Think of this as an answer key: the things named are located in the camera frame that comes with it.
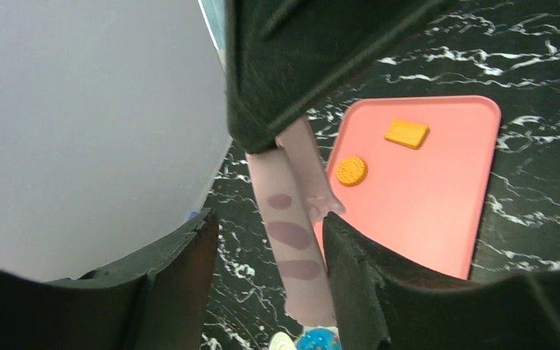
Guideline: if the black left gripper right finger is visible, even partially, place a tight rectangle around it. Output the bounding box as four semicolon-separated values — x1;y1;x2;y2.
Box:
323;214;560;349

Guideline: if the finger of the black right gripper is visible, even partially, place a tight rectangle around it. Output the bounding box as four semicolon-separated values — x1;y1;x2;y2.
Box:
225;0;451;154

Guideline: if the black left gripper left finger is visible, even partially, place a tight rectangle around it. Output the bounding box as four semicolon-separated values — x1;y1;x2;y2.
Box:
0;209;219;349

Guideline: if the blue donut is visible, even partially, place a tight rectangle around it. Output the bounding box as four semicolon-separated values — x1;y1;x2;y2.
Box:
296;327;342;350

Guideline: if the pink serving tray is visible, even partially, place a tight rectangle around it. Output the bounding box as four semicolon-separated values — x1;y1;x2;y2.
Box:
327;96;501;279

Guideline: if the white three-tier cake stand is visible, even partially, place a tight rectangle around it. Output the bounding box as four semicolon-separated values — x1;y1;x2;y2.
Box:
268;332;297;350

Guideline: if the orange biscuit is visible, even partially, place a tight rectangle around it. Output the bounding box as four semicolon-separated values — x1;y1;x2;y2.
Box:
384;119;429;149

